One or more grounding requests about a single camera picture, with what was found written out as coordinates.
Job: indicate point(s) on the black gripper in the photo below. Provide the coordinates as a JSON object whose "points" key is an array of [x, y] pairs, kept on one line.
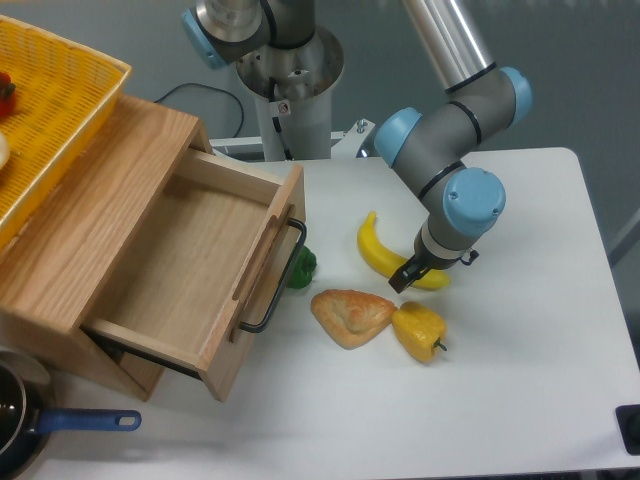
{"points": [[425, 259]]}

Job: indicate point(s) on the yellow toy banana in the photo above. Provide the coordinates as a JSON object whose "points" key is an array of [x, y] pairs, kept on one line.
{"points": [[386, 262]]}

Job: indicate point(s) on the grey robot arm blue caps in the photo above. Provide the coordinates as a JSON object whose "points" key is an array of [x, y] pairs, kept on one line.
{"points": [[425, 152]]}

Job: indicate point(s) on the yellow toy bell pepper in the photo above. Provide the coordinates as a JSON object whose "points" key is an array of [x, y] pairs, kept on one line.
{"points": [[420, 330]]}

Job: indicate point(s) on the toy croissant bread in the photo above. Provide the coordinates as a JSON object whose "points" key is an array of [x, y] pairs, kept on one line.
{"points": [[351, 318]]}

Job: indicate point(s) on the green toy bell pepper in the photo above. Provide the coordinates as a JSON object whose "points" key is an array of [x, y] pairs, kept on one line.
{"points": [[304, 270]]}

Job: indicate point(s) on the black corner device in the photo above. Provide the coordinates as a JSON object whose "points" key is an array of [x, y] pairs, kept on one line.
{"points": [[628, 421]]}

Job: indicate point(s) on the wooden drawer cabinet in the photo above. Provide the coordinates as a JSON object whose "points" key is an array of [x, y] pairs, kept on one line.
{"points": [[53, 272]]}

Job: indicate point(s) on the yellow plastic basket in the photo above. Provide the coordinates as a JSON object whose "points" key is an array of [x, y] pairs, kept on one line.
{"points": [[65, 93]]}

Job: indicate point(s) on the white toy vegetable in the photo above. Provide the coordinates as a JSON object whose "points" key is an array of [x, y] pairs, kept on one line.
{"points": [[4, 150]]}

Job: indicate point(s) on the red toy pepper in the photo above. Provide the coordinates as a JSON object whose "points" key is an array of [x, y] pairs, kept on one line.
{"points": [[8, 99]]}

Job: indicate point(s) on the open wooden drawer black handle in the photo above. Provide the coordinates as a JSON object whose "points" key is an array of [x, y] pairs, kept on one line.
{"points": [[205, 270]]}

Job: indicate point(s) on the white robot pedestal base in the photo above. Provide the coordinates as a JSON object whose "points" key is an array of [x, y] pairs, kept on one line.
{"points": [[292, 92]]}

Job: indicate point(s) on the blue handled saucepan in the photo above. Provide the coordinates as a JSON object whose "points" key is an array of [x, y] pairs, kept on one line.
{"points": [[26, 421]]}

